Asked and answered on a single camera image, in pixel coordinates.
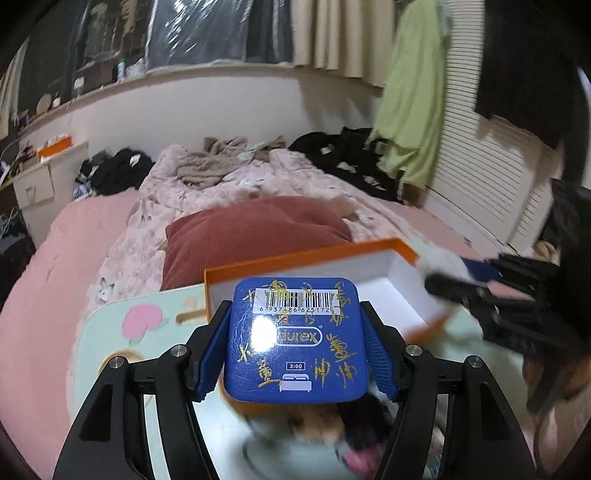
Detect orange cardboard box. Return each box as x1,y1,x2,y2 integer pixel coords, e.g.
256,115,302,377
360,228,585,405
204,237,455,352

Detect clear plastic sheet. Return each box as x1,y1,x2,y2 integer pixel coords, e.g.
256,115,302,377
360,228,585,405
145,0,296,75

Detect cartoon printed desktop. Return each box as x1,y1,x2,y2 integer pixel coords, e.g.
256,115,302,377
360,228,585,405
74,281,532,480

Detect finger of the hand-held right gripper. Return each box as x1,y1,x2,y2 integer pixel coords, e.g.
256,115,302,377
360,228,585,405
455,257,509,283
424,273,497,305

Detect red corduroy pillow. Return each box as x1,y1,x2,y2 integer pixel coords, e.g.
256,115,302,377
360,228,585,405
161,196,354,291

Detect white bedside cabinet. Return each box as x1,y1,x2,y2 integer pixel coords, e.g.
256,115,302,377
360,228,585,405
11,141,88,206

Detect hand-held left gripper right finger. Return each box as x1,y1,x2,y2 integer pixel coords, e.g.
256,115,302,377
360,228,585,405
359,300,539,480

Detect light green hanging cloth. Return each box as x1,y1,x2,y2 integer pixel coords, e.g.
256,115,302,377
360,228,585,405
369,0,451,190

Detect beige curtain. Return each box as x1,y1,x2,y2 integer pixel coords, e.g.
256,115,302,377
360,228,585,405
291,0,398,88

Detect black lace scrunchie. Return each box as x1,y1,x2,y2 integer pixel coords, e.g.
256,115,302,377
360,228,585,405
339,392,402,457

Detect orange tissue box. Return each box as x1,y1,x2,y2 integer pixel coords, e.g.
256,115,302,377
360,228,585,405
37,134,75,162

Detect blue tin box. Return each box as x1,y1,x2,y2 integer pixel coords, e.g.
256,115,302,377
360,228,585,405
223,276,370,404

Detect beige knit garment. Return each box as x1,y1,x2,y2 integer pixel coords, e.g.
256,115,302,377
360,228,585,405
175,136,289,188

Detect pink floral quilt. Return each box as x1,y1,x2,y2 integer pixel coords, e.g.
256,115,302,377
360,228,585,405
97,143,416,305

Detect pink bed sheet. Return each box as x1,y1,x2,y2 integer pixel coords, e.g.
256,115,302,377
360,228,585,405
0,189,485,480

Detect black clothes pile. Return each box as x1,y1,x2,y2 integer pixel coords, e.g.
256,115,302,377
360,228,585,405
74,148,155,197
288,128,407,204

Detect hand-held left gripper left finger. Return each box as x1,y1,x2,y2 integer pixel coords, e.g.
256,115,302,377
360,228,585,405
53,299,234,480

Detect white fluffy pompom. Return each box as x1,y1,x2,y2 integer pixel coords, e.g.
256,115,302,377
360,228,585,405
416,247,476,284

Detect white louvered door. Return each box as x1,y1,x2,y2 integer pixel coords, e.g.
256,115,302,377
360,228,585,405
425,28,566,257

